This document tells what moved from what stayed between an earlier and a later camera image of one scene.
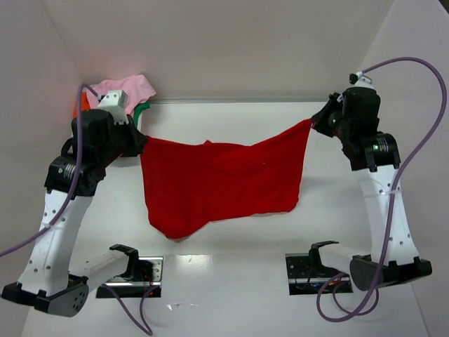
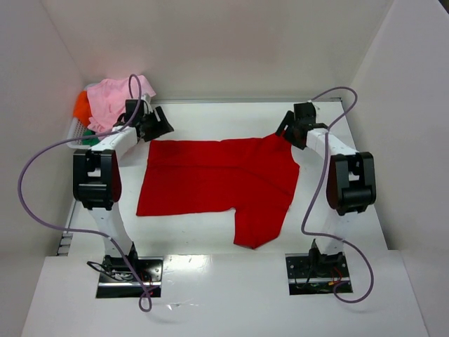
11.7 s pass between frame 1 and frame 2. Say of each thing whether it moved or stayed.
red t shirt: moved
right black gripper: moved
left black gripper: moved
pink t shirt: stayed
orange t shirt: stayed
